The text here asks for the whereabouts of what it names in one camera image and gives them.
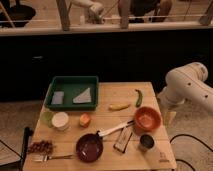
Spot metal cup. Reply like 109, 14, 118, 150
139, 134, 155, 152

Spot light green cup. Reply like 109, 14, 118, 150
40, 111, 54, 127

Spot grey rectangular sponge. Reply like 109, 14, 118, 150
51, 91, 64, 105

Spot green chili pepper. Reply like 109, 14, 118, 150
135, 89, 143, 107

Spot orange fruit piece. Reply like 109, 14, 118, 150
79, 113, 91, 127

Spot yellow banana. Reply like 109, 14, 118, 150
109, 104, 130, 111

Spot green plastic tray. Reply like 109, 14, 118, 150
45, 76, 99, 111

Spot grey triangular wedge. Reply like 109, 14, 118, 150
73, 88, 92, 103

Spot person in background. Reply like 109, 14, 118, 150
118, 0, 173, 24

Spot white cup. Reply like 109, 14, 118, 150
51, 112, 69, 131

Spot silver fork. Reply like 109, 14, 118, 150
33, 155, 73, 162

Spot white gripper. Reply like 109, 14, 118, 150
157, 87, 182, 126

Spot dark rectangular eraser block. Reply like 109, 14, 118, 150
113, 127, 132, 153

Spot purple bowl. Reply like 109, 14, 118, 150
76, 134, 103, 163

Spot black cable on floor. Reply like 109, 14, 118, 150
169, 133, 213, 171

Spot orange bowl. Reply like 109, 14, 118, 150
134, 106, 161, 134

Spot black chair frame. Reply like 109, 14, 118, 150
0, 127, 33, 171

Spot white-handled knife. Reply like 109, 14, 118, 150
97, 120, 134, 137

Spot bunch of brown grapes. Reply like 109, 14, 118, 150
28, 140, 53, 154

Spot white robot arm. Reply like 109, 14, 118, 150
157, 62, 213, 126

